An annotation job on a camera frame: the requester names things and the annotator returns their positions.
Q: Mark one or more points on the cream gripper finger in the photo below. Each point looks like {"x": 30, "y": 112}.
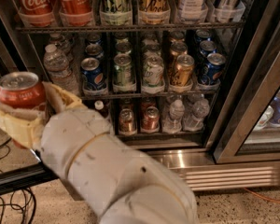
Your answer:
{"x": 25, "y": 126}
{"x": 61, "y": 99}

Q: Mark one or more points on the red coca-cola can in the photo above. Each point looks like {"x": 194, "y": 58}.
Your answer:
{"x": 22, "y": 90}
{"x": 39, "y": 9}
{"x": 76, "y": 12}

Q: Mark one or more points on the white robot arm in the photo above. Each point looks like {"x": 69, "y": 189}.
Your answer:
{"x": 74, "y": 130}

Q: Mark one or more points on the front blue pepsi can left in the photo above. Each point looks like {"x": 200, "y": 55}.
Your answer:
{"x": 93, "y": 77}

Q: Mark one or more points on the blue pepsi can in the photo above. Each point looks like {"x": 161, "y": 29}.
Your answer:
{"x": 93, "y": 77}
{"x": 211, "y": 69}

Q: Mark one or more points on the open glass fridge door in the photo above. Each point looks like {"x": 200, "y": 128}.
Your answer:
{"x": 30, "y": 175}

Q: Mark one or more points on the copper can bottom shelf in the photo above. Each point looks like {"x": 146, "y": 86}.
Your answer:
{"x": 127, "y": 124}

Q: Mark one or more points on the front green can middle shelf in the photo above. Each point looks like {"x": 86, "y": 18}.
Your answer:
{"x": 123, "y": 79}

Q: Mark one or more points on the red can bottom shelf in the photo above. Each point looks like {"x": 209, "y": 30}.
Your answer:
{"x": 150, "y": 120}

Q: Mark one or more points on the front white green can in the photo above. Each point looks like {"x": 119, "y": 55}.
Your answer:
{"x": 152, "y": 76}

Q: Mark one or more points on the red coca-cola can behind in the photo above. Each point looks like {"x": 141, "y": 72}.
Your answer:
{"x": 39, "y": 9}

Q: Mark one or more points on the green lacroix can top shelf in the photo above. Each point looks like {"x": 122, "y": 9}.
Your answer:
{"x": 116, "y": 12}

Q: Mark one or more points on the front gold can middle shelf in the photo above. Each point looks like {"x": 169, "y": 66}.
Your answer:
{"x": 180, "y": 78}

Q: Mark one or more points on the water bottle bottom shelf right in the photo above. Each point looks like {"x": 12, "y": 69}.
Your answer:
{"x": 193, "y": 122}

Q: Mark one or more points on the gold lacroix can top shelf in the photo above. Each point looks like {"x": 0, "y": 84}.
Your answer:
{"x": 154, "y": 11}

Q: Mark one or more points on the front blue pepsi can right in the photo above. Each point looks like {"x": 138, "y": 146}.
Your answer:
{"x": 211, "y": 69}

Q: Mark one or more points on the stainless steel fridge base grille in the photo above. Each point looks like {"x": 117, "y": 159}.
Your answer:
{"x": 233, "y": 174}

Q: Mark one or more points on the white label can top shelf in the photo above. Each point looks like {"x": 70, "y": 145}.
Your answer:
{"x": 191, "y": 11}

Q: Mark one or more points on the right fridge glass door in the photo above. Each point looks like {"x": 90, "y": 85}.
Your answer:
{"x": 240, "y": 141}

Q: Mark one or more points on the pepsi can behind right door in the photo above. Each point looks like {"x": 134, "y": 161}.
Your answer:
{"x": 275, "y": 119}

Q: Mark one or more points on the front clear water bottle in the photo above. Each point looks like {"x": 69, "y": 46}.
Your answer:
{"x": 58, "y": 67}

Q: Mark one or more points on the brown tea bottle white cap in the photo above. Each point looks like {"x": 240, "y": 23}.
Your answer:
{"x": 103, "y": 110}

